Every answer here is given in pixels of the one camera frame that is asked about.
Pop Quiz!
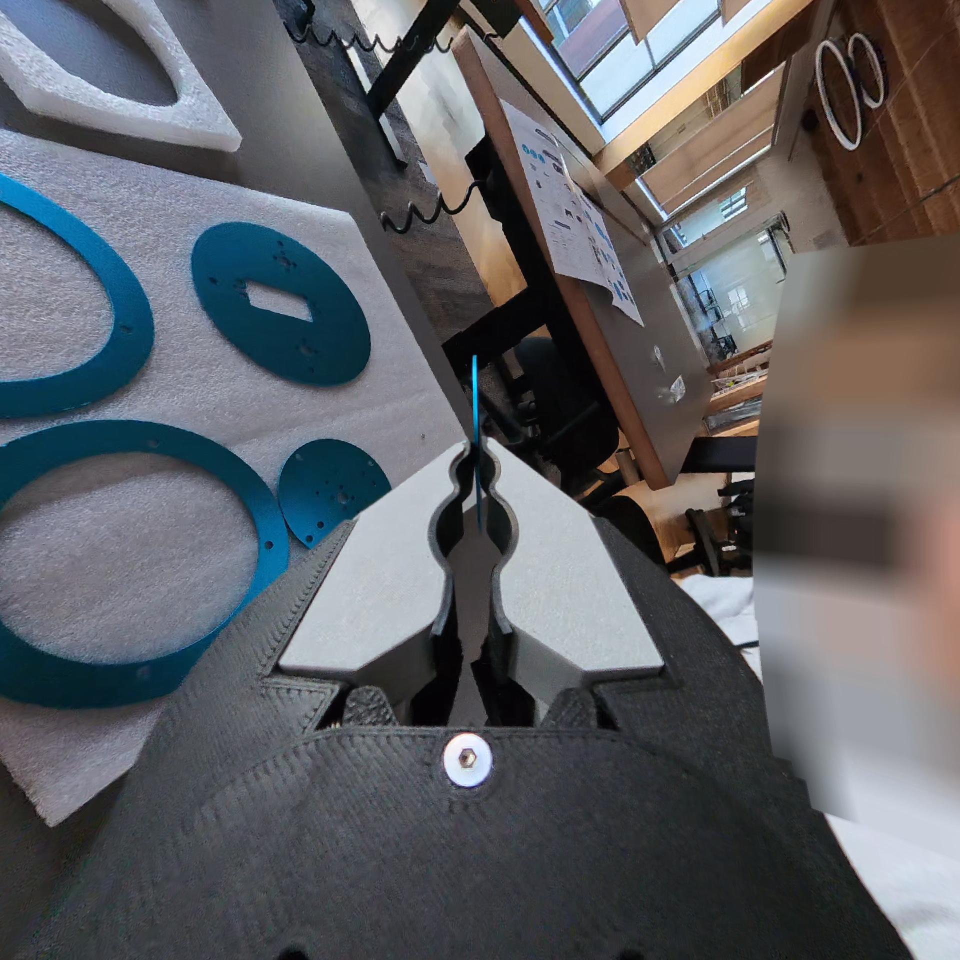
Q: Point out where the large white wall ring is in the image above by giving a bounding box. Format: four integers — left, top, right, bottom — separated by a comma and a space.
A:
815, 39, 864, 151

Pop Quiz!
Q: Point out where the black metal beam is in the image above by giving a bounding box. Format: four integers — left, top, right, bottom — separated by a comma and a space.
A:
366, 0, 462, 115

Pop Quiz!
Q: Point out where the blue metal ring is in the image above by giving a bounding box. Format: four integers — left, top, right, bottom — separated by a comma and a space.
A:
0, 174, 156, 420
0, 420, 291, 710

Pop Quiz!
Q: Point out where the thin blue metal plate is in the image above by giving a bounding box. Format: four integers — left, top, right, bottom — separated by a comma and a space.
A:
471, 354, 483, 535

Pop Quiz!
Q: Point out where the small blue perforated disc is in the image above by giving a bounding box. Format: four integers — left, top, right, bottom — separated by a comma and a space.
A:
277, 438, 393, 550

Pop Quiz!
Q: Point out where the small white wall ring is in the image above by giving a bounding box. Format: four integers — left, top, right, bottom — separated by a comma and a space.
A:
847, 31, 888, 111

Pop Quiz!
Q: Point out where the printed paper sheet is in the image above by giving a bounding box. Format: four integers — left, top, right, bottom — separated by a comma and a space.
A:
501, 97, 646, 327

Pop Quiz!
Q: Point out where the black coiled cable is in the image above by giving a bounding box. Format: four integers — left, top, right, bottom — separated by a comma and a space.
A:
381, 176, 489, 234
285, 0, 526, 55

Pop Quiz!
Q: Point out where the black office chair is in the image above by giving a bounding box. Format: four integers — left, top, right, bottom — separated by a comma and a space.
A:
480, 337, 624, 489
686, 480, 755, 579

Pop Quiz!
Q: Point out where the grey table with wooden edge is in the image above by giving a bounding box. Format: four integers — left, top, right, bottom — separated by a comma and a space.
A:
450, 26, 714, 492

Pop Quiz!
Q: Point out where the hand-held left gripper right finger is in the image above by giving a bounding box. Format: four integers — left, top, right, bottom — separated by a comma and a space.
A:
480, 437, 666, 706

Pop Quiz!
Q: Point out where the blue disc with rectangular hole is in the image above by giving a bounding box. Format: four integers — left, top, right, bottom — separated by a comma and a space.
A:
190, 222, 373, 388

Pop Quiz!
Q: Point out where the white foam sheet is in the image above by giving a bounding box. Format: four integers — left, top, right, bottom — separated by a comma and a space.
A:
0, 129, 470, 828

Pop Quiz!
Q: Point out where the white foam frame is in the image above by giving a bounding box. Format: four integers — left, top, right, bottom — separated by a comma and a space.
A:
0, 0, 243, 153

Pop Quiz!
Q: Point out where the person's white shirt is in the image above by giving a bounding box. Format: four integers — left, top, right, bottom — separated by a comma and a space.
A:
675, 573, 960, 960

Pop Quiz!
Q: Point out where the glass window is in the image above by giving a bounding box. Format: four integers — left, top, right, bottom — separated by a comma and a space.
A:
536, 0, 759, 125

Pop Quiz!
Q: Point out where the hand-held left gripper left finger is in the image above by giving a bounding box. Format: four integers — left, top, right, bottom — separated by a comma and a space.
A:
277, 441, 471, 708

